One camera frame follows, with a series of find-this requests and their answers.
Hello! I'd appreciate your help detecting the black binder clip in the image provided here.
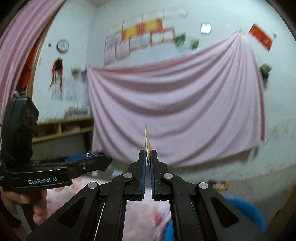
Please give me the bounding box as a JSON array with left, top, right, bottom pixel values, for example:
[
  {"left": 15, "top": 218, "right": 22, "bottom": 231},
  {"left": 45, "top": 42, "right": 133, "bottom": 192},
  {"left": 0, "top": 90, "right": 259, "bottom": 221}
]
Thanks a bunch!
[{"left": 86, "top": 151, "right": 98, "bottom": 158}]

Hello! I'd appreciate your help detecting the person left hand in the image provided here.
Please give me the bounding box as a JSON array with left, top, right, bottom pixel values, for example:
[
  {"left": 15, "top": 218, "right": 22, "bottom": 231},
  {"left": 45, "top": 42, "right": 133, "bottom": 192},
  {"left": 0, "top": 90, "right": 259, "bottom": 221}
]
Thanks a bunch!
[{"left": 1, "top": 186, "right": 48, "bottom": 224}]

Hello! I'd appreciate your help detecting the blue plastic bucket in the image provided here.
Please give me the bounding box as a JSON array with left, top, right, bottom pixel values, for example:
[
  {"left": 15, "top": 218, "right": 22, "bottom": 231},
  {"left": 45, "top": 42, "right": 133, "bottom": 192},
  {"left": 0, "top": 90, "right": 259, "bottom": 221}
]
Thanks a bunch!
[{"left": 162, "top": 197, "right": 266, "bottom": 241}]

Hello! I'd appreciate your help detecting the stack of papers on shelf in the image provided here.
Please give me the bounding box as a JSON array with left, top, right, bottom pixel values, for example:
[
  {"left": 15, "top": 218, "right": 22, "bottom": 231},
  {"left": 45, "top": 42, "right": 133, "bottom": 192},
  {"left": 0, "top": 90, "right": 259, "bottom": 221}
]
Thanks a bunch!
[{"left": 64, "top": 106, "right": 90, "bottom": 119}]

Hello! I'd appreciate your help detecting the wooden cabinet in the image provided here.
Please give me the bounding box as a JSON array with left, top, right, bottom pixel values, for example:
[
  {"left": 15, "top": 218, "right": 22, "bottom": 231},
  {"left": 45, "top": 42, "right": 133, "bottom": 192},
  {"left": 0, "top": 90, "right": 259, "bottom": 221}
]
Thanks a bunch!
[{"left": 267, "top": 186, "right": 295, "bottom": 240}]

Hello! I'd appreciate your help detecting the floral pink bedspread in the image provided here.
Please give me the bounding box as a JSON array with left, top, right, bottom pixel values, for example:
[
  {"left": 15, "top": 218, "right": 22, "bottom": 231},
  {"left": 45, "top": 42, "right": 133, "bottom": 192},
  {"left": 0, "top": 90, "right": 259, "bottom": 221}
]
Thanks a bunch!
[{"left": 47, "top": 176, "right": 171, "bottom": 240}]

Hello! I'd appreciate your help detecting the red black hanging tassel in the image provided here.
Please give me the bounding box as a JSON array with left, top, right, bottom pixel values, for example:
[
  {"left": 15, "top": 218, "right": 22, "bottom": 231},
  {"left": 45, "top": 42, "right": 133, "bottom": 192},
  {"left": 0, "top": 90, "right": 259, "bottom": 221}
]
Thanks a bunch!
[{"left": 49, "top": 58, "right": 63, "bottom": 91}]

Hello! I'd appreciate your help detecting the large pink hanging sheet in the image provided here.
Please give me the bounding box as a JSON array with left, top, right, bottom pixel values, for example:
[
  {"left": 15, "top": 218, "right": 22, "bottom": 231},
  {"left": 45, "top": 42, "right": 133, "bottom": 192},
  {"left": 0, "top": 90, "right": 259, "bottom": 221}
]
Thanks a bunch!
[{"left": 87, "top": 32, "right": 265, "bottom": 167}]

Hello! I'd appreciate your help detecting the pink window curtain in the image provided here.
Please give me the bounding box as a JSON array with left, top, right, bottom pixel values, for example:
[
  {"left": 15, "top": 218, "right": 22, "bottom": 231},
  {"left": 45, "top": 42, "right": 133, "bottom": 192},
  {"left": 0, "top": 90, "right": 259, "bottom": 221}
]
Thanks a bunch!
[{"left": 1, "top": 0, "right": 64, "bottom": 120}]

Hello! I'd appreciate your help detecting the green red hanging cap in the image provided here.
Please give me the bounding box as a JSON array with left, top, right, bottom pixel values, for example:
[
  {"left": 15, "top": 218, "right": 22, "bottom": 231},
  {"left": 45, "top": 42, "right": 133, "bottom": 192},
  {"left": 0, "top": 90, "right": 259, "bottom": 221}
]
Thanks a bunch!
[{"left": 260, "top": 64, "right": 272, "bottom": 80}]

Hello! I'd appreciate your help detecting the wooden wall shelf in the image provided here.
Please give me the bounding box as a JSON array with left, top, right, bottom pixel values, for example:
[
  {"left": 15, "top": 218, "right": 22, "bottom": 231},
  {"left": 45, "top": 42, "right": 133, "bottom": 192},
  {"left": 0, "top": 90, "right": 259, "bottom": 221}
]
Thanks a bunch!
[{"left": 33, "top": 117, "right": 94, "bottom": 143}]

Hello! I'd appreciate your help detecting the round wall clock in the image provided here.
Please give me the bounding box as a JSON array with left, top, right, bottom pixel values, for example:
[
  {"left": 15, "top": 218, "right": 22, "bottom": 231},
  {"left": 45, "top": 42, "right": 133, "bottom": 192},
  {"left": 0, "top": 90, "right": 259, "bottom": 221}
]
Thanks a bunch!
[{"left": 56, "top": 39, "right": 69, "bottom": 53}]

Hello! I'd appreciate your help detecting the wooden window frame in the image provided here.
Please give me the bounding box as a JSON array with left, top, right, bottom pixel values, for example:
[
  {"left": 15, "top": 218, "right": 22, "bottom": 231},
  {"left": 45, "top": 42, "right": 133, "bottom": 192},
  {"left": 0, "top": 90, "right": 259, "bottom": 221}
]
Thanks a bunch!
[{"left": 26, "top": 13, "right": 57, "bottom": 98}]

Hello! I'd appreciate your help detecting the wall certificates cluster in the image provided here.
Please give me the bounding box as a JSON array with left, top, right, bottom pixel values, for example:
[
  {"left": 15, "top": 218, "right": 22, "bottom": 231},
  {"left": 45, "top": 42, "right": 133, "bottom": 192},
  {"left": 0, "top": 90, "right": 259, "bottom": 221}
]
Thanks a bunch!
[{"left": 103, "top": 6, "right": 188, "bottom": 66}]

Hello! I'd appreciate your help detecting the green photo on wall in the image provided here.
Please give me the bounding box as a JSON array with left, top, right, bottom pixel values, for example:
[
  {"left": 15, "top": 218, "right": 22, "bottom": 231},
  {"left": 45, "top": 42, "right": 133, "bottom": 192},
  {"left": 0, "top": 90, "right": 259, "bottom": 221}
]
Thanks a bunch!
[{"left": 175, "top": 34, "right": 200, "bottom": 53}]

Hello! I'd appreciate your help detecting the small silver wall sticker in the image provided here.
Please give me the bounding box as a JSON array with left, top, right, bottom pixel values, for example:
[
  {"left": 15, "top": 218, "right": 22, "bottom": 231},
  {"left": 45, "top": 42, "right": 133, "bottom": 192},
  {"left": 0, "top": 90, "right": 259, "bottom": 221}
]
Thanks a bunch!
[{"left": 201, "top": 23, "right": 212, "bottom": 35}]

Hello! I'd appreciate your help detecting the red paper wall poster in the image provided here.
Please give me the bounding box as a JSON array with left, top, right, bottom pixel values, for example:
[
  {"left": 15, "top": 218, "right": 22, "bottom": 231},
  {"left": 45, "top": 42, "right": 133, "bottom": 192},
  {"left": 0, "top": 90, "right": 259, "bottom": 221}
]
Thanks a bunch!
[{"left": 249, "top": 24, "right": 273, "bottom": 51}]

